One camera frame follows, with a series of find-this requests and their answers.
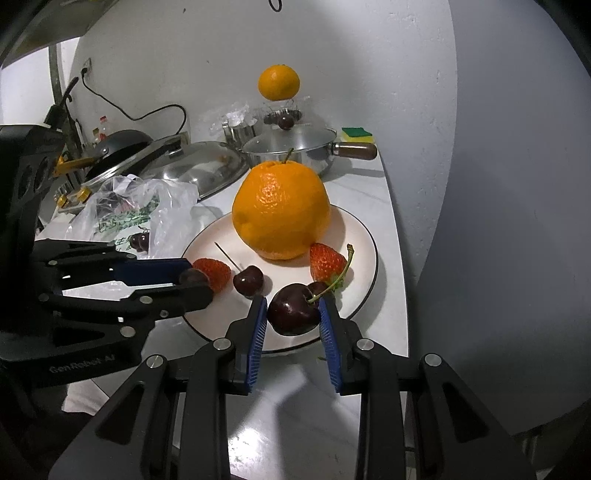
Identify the wall socket with cooker plug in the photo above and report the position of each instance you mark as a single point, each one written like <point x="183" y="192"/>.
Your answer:
<point x="86" y="64"/>

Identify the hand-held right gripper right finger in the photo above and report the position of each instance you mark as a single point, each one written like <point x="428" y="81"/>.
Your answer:
<point x="330" y="346"/>

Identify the clear printed plastic bag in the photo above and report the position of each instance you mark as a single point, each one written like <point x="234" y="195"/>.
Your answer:
<point x="171" y="198"/>

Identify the dark vertical pipe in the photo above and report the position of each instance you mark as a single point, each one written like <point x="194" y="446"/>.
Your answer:
<point x="55" y="74"/>

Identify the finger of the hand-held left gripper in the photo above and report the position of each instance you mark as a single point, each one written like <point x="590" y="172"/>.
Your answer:
<point x="152" y="270"/>
<point x="175" y="297"/>

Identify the black umbrella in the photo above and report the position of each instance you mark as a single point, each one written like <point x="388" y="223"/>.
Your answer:
<point x="57" y="113"/>

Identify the white plate with dark rim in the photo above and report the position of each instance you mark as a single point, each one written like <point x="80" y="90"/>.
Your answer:
<point x="360" y="249"/>

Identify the glass jar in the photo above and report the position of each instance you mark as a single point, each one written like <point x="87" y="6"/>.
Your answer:
<point x="272" y="117"/>

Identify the small orange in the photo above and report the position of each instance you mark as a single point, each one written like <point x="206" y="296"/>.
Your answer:
<point x="278" y="82"/>

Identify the red strawberry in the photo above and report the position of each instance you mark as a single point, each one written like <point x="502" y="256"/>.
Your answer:
<point x="325" y="263"/>
<point x="217" y="272"/>

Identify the red capped bottle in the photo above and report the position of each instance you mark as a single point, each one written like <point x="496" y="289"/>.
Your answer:
<point x="104" y="131"/>

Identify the yellow and green sponge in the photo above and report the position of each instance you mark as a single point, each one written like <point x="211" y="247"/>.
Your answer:
<point x="356" y="134"/>

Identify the crumpled clear plastic bag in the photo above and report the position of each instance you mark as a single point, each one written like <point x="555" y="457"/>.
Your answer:
<point x="240" y="113"/>

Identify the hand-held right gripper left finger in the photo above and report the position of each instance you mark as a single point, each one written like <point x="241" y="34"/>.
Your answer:
<point x="256" y="341"/>

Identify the saucepan lid with dark knob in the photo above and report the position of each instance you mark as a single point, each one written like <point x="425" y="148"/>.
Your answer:
<point x="295" y="138"/>

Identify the large orange with stem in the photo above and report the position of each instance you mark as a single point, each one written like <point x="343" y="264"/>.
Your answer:
<point x="281" y="212"/>

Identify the silver induction cooker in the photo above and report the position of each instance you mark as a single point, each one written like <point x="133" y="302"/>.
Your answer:
<point x="71" y="203"/>

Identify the grey refrigerator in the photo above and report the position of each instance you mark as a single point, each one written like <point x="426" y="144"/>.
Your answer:
<point x="508" y="184"/>

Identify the steel cup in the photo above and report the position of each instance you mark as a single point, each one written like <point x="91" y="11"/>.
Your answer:
<point x="235" y="131"/>

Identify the large steel pot lid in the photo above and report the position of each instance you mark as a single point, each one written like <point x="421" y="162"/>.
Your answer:
<point x="194" y="166"/>

